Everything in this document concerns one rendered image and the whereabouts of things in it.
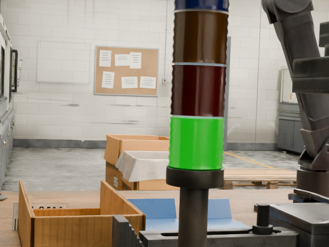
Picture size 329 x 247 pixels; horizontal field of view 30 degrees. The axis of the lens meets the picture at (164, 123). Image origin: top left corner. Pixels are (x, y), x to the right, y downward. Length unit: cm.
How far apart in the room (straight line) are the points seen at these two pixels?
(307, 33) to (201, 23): 67
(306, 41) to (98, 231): 55
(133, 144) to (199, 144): 429
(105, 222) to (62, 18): 1086
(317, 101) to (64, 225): 56
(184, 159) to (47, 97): 1100
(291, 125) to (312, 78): 1106
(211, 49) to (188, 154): 7
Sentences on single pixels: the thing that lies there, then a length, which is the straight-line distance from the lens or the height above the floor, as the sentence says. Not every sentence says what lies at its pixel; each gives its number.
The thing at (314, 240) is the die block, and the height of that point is 97.
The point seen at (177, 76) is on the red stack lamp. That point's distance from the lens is 41.
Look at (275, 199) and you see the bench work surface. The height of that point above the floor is 90.
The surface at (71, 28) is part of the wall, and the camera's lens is 1146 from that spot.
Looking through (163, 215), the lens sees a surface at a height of 93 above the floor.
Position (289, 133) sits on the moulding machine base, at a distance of 1176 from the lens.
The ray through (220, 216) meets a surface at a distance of 89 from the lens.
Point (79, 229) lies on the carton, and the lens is 65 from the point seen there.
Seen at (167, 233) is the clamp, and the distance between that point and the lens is 56.
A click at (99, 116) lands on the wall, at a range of 1148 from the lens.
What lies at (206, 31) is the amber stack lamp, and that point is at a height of 114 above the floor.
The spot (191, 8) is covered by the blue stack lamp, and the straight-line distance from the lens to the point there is 41.
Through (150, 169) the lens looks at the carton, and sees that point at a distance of 411.
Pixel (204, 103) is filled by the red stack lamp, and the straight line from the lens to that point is 40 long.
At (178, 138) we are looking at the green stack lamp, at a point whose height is 107.
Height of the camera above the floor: 110
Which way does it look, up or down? 3 degrees down
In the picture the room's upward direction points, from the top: 2 degrees clockwise
